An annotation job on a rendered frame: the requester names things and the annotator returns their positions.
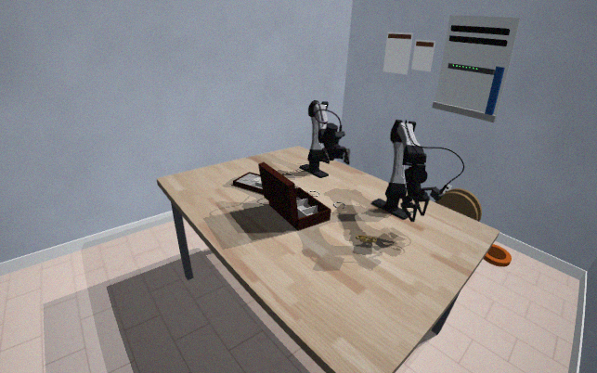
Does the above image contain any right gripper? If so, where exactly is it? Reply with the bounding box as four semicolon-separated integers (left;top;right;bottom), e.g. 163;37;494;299
319;132;350;165

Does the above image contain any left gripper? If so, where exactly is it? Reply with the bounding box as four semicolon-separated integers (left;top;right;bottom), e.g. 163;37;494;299
400;182;443;222

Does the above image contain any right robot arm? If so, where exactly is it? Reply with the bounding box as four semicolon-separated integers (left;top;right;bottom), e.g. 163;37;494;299
300;101;345;178

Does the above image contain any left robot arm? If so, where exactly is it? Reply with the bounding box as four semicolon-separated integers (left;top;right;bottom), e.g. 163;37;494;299
371;120;427;220

